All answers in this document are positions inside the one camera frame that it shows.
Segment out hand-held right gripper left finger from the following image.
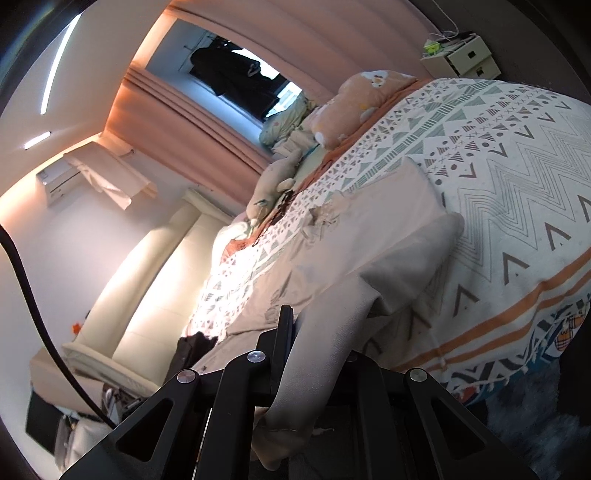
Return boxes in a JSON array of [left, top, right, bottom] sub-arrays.
[[59, 305, 296, 480]]

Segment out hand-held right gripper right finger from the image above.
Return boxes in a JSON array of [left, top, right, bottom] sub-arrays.
[[323, 352, 541, 480]]

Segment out beige jacket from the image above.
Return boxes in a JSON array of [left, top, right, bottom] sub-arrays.
[[191, 159, 465, 472]]

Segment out black folded clothes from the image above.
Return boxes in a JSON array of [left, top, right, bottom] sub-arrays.
[[173, 331, 218, 374]]

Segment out white pillow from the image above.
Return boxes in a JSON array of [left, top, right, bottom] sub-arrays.
[[215, 217, 252, 259]]

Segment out blue fuzzy rug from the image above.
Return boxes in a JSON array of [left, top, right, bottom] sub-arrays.
[[462, 383, 591, 480]]

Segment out cream padded headboard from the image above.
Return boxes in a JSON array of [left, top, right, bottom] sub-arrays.
[[30, 189, 241, 393]]

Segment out grey plush toy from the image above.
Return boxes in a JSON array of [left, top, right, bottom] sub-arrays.
[[245, 150, 305, 220]]

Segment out pale floral quilt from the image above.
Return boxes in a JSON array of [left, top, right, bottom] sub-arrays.
[[259, 95, 310, 146]]

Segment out white hanging shirt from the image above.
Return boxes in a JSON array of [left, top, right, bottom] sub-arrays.
[[65, 143, 158, 210]]

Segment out pink curtain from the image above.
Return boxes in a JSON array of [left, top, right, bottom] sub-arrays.
[[166, 0, 444, 93], [106, 65, 273, 185]]

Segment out peach printed pillow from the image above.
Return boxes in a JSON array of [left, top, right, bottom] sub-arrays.
[[307, 69, 416, 149]]

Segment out patterned bedspread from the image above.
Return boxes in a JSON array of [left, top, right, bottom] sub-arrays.
[[185, 76, 591, 407]]

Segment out white air conditioner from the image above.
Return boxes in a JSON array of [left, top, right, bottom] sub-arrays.
[[36, 154, 86, 206]]

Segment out black hanging coat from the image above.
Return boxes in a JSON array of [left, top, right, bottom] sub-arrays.
[[190, 39, 278, 116]]

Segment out balcony window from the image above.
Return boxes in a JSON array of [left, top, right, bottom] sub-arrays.
[[143, 21, 308, 121]]

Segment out white nightstand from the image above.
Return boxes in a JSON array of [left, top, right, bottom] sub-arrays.
[[419, 32, 502, 79]]

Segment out long ceiling light strip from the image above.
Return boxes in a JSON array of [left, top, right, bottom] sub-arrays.
[[39, 14, 81, 114]]

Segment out black straps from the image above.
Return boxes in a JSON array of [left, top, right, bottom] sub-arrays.
[[259, 182, 296, 232]]

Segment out black cable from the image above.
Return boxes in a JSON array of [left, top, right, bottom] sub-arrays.
[[0, 226, 118, 430]]

